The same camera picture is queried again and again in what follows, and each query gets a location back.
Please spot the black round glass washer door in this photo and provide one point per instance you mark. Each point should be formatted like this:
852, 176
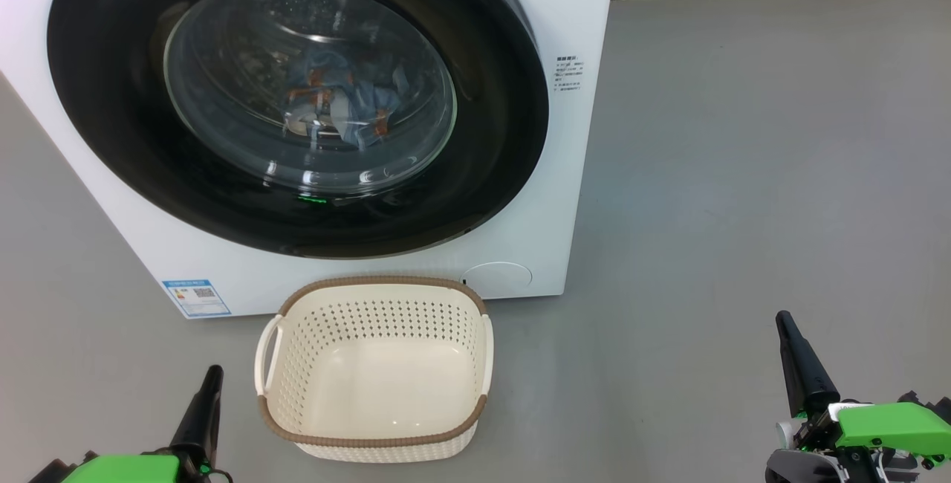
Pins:
111, 96

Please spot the blue bear print garment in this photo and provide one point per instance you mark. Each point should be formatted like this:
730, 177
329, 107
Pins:
349, 96

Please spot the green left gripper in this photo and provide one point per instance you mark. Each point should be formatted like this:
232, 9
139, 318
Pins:
119, 470

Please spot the cream perforated laundry basket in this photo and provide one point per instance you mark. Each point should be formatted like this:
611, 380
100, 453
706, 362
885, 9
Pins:
371, 386

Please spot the white washing machine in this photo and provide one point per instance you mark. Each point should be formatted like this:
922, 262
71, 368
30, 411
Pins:
565, 208

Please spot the blue energy label sticker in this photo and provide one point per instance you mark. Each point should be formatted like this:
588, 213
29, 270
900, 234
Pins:
197, 299

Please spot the printed text label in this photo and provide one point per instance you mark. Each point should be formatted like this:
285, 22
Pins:
569, 73

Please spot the steel washer drum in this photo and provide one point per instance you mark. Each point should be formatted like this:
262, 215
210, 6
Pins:
245, 37

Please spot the round white filter cover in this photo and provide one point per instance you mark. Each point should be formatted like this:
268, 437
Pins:
498, 279

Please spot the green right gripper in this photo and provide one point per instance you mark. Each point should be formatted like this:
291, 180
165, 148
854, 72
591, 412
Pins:
891, 427

